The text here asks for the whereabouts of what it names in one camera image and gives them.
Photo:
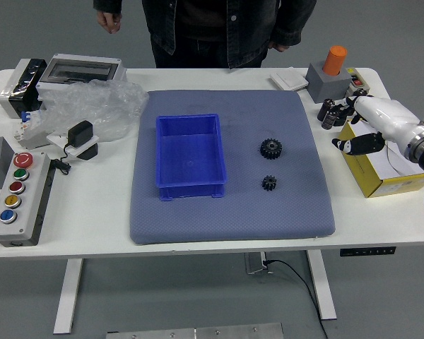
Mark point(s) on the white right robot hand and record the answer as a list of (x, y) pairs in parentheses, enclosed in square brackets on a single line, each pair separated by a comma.
[(388, 116)]

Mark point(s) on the person's right hand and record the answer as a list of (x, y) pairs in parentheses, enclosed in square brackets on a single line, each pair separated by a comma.
[(109, 21)]

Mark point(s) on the person's left hand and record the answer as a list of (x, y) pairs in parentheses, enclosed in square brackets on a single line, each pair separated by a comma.
[(279, 46)]

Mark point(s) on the big black gear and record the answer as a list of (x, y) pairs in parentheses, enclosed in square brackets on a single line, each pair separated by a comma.
[(271, 149)]

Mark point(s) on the small black gear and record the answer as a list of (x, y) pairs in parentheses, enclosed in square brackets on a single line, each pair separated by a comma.
[(269, 183)]

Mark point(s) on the person's right forearm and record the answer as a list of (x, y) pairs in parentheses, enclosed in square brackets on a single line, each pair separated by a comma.
[(107, 5)]

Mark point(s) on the person's left forearm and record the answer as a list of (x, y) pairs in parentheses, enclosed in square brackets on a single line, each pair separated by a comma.
[(295, 21)]

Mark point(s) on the grey distribution box tinted cover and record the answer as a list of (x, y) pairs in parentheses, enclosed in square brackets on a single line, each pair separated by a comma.
[(77, 70)]

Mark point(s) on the blue plastic box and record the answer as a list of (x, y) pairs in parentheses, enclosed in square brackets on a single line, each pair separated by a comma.
[(191, 155)]

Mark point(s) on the grey under-table power box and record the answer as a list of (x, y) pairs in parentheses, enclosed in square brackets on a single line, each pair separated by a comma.
[(256, 263)]

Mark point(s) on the grey push-button control box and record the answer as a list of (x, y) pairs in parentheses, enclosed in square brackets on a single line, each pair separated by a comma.
[(17, 212)]

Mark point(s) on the black cylindrical capacitor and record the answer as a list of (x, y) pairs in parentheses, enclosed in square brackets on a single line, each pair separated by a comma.
[(330, 121), (360, 92), (325, 108)]

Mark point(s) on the orange cylinder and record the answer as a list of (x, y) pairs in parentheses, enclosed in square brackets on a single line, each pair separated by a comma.
[(334, 60)]

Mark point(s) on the yellow and white carton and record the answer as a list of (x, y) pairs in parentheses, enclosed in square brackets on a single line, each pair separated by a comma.
[(374, 176)]

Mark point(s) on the grey block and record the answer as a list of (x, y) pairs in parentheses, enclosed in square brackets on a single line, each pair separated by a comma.
[(326, 86)]

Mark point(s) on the person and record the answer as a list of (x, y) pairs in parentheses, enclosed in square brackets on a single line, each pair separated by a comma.
[(205, 31)]

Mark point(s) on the clear plastic bag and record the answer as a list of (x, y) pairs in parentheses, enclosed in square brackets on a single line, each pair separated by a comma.
[(92, 102)]

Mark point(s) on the black power adapter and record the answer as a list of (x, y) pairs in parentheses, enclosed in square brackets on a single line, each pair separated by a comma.
[(80, 133)]

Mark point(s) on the white and black socket stand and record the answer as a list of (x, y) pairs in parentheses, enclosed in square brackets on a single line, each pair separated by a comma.
[(88, 150)]

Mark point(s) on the black table control panel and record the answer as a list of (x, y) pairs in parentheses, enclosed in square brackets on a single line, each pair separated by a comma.
[(367, 251)]

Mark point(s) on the white circuit breaker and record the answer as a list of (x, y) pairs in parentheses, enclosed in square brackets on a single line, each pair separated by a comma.
[(30, 136)]

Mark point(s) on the blue-grey mat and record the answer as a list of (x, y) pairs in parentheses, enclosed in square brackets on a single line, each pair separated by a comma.
[(233, 219)]

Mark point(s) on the white table leg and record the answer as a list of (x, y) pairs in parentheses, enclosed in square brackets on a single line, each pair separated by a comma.
[(69, 296), (321, 286)]

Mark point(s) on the metal plate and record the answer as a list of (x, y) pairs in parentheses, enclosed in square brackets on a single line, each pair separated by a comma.
[(198, 332)]

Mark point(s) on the white wall switch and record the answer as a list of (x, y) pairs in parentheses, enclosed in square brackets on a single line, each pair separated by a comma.
[(289, 79)]

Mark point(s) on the grey switch box red button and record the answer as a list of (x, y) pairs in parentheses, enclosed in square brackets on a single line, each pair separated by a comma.
[(357, 79)]

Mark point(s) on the black and white enclosure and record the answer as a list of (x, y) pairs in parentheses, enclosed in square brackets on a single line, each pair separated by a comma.
[(19, 92)]

